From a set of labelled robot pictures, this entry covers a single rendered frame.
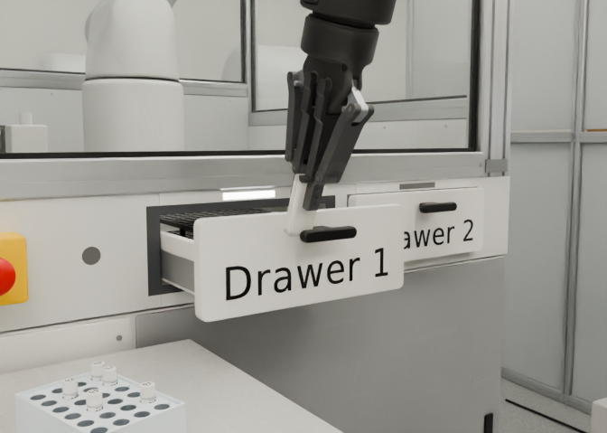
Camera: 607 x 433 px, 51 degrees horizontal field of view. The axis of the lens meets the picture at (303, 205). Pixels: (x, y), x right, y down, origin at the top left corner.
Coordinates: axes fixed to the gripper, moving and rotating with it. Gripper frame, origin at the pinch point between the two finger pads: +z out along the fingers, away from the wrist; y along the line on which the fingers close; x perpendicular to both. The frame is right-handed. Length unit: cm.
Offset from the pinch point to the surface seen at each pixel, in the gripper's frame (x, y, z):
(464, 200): 44.1, -14.0, 8.1
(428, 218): 35.5, -13.1, 10.5
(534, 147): 180, -97, 30
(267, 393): -7.9, 11.3, 15.0
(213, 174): -2.1, -17.8, 3.6
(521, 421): 151, -44, 115
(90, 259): -18.4, -14.1, 12.6
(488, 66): 51, -24, -13
